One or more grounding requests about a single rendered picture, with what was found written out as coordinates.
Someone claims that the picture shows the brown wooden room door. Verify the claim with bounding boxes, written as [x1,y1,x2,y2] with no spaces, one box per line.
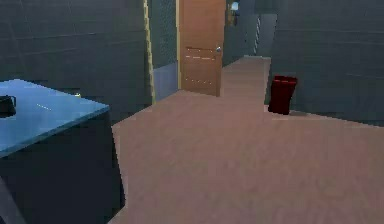
[175,0,227,98]

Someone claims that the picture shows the dark red bin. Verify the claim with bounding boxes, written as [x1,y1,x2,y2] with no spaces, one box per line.
[267,75,298,116]

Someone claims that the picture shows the black cabinet with blue top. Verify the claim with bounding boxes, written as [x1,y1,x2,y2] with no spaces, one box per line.
[0,78,126,224]

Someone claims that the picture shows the small black object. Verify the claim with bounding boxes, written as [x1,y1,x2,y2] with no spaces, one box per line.
[0,95,17,119]

